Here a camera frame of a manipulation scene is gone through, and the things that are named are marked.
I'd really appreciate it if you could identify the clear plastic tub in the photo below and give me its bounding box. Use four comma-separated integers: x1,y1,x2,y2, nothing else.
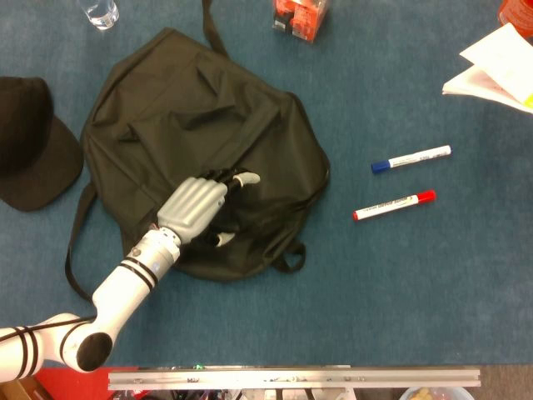
397,386,476,400

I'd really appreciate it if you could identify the clear glass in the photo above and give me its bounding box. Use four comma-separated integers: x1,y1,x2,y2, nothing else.
79,0,121,31

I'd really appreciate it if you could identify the blue felt table mat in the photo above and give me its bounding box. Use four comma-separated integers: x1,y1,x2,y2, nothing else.
0,0,533,370

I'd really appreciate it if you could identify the white marker with blue cap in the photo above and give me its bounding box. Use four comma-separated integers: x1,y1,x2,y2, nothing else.
371,144,453,175

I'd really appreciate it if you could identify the orange-red round canister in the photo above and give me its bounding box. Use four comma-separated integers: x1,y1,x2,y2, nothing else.
497,0,533,39

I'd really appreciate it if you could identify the clear box with red parts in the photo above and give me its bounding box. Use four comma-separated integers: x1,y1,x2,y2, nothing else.
271,0,332,44

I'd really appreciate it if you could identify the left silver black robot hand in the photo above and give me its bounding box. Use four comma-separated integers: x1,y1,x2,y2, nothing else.
157,167,262,248

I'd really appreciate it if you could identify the black baseball cap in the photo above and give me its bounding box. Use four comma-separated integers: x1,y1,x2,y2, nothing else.
0,76,85,213

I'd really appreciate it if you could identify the white marker with red cap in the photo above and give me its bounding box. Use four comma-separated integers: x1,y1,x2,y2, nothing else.
352,189,438,223

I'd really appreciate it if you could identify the brown cardboard box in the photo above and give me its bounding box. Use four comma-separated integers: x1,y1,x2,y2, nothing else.
0,374,42,400

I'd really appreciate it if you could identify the red box under table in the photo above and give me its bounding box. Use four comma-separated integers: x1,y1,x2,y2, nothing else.
35,367,139,400

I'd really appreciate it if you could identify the white book with yellow spine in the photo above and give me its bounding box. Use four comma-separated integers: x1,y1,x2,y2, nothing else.
441,22,533,114

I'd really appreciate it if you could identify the black fabric backpack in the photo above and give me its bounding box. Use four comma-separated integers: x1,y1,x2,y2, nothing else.
64,0,331,308

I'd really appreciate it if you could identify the aluminium profile rail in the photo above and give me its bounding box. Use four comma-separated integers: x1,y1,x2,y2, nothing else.
107,367,481,392

